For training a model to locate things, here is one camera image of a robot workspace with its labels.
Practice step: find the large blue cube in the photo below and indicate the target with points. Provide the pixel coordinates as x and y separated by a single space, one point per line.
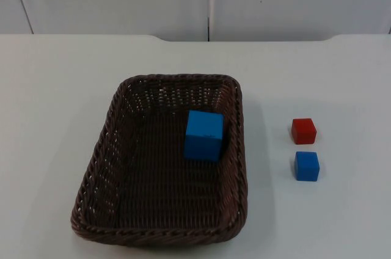
203 137

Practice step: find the dark brown wicker basket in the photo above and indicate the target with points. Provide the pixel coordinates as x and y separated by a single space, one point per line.
146 204

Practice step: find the small red cube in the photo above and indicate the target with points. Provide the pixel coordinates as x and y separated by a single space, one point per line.
303 131

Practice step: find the small blue cube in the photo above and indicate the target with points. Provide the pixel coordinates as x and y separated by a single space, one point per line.
306 165

